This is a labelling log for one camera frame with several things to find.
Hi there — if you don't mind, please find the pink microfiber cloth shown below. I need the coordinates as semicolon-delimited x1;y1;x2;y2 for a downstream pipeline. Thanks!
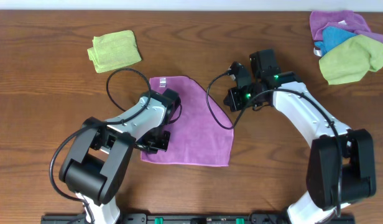
141;76;234;167

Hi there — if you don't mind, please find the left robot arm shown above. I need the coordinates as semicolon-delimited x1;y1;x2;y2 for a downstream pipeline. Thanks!
58;89;181;223

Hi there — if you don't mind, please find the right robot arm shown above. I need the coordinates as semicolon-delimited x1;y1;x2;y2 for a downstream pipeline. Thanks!
224;69;376;223

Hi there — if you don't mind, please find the crumpled blue cloth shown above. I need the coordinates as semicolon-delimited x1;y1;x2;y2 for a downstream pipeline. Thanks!
313;26;356;57

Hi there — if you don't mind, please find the folded light green cloth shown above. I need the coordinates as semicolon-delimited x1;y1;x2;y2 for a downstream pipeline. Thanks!
87;30;142;73

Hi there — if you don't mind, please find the crumpled green cloth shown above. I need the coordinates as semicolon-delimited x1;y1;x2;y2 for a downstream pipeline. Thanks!
319;35;383;85

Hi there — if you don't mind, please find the crumpled purple cloth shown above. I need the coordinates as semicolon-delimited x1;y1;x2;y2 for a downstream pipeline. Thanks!
309;10;383;43

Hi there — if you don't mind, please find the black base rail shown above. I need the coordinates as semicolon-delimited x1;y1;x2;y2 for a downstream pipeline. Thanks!
40;213;356;224

